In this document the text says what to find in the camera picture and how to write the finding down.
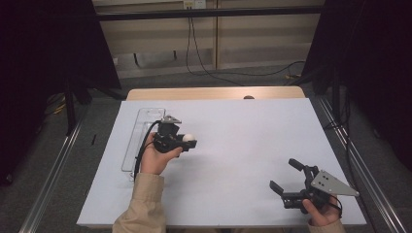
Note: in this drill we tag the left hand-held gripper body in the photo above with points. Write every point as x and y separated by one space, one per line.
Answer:
166 140

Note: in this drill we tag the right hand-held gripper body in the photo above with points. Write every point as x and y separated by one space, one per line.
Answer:
324 187

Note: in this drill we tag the plain white ball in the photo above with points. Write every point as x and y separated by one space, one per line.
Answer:
189 137

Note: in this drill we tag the clear plastic bin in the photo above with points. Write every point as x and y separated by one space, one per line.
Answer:
142 119

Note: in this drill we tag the person's left hand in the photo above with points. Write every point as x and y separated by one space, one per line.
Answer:
154 161

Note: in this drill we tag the person's right hand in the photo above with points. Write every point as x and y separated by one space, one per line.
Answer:
324 216

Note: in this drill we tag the white table cover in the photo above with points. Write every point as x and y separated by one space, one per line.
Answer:
226 181

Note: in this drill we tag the wooden table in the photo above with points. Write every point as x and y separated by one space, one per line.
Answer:
194 93

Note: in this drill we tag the small black floor object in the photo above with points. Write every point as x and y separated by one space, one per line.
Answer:
93 139

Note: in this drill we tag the black metal stand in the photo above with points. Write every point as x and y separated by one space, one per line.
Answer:
336 97
69 110

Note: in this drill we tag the black horizontal bar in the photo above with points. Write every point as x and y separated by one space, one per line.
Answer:
210 13

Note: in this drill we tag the black curtain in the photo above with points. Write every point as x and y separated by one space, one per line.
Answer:
372 48
48 48

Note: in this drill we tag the metal floor rail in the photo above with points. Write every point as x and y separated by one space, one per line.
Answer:
48 184
372 184

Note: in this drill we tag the white wall socket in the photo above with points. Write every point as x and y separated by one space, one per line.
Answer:
194 4

